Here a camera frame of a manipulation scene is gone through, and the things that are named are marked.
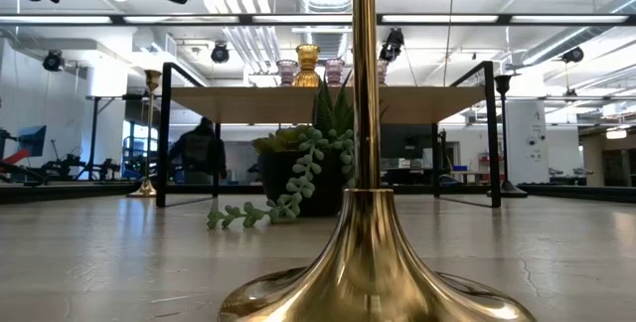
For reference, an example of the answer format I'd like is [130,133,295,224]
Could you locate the amber glass candle holder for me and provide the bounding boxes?
[293,43,322,88]

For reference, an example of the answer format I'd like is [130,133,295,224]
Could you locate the tall black candlestick holder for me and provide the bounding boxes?
[486,74,529,199]

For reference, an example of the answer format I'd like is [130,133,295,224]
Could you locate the black ceiling spotlight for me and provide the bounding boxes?
[210,41,231,65]
[560,46,585,65]
[379,27,405,64]
[42,49,65,73]

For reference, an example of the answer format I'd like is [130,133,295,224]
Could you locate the slim tall brass candlestick holder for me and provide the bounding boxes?
[126,69,164,199]

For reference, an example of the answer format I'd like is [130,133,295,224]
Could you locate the wooden shelf riser black legs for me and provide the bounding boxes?
[155,61,502,209]

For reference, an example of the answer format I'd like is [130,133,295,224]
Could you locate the grey ceiling air vent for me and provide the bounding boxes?
[308,28,345,65]

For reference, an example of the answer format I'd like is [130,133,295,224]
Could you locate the potted green succulent plant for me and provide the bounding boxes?
[206,71,390,232]

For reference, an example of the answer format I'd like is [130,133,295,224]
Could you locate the wide-base brass candlestick holder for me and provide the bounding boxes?
[217,0,538,322]

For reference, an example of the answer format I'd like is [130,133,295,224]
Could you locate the white room pillar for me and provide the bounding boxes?
[506,100,551,185]

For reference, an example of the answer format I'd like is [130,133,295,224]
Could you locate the black aluminium rig frame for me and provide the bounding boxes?
[0,12,636,205]

